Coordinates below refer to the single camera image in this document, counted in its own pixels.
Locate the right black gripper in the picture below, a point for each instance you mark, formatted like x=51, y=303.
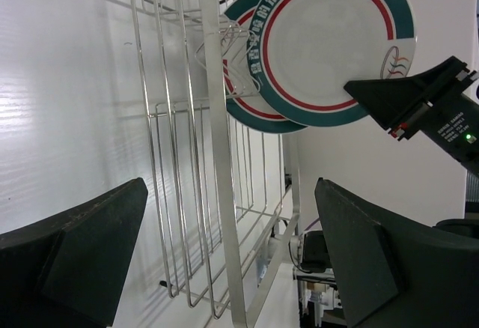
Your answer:
x=432, y=102

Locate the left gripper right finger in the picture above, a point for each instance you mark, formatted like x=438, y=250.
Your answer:
x=392, y=271

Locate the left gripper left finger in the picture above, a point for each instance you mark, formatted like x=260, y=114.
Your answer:
x=69, y=270

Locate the green red rimmed plate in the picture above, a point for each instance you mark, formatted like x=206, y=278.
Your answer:
x=303, y=52
x=244, y=101

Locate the metal wire dish rack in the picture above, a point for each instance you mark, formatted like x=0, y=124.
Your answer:
x=217, y=185

